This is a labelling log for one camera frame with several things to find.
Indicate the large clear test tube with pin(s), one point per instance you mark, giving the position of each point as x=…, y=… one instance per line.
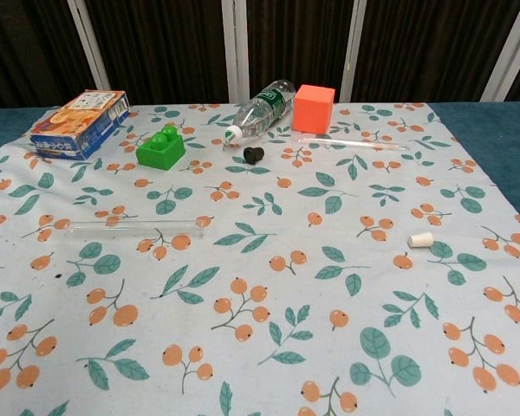
x=134, y=228

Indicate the white rubber stopper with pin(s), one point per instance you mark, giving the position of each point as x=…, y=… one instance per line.
x=419, y=240

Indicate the black rubber stopper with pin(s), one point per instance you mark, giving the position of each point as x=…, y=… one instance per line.
x=252, y=155

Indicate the white orange-fruit print tablecloth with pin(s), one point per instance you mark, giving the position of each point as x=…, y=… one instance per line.
x=286, y=242

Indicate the clear plastic water bottle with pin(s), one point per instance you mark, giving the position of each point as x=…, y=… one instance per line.
x=260, y=115

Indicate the orange cube block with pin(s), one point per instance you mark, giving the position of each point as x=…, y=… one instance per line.
x=312, y=110

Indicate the clear plastic dropper pipette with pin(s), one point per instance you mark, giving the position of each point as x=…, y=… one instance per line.
x=351, y=143

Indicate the green toy building brick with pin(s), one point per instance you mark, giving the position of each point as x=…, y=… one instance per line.
x=160, y=154

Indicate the dark brown pleated curtain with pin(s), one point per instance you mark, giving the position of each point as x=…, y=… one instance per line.
x=169, y=43

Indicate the blue orange snack box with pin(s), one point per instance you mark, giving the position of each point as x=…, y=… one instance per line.
x=78, y=125

